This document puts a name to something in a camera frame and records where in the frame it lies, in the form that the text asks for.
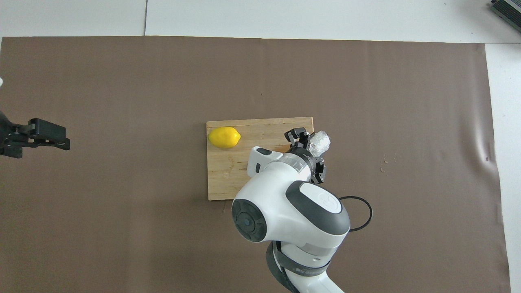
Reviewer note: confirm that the yellow lemon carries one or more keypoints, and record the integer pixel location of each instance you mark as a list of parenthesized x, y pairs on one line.
[(224, 137)]

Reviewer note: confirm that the small brown crumb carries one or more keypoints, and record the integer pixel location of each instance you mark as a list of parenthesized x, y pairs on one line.
[(382, 169)]

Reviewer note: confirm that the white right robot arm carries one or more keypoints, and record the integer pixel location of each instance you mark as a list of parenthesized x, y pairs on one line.
[(281, 211)]

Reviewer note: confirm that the wooden cutting board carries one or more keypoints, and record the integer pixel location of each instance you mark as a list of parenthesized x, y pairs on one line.
[(228, 171)]

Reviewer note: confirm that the black ribbed device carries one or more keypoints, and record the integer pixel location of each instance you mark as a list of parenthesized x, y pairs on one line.
[(508, 12)]

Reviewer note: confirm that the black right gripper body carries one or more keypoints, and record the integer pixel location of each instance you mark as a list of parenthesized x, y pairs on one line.
[(303, 150)]

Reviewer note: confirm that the brown paper table mat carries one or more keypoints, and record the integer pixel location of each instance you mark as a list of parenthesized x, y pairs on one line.
[(122, 81)]

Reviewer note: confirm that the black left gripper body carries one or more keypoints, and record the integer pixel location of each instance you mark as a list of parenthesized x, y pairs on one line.
[(12, 134)]

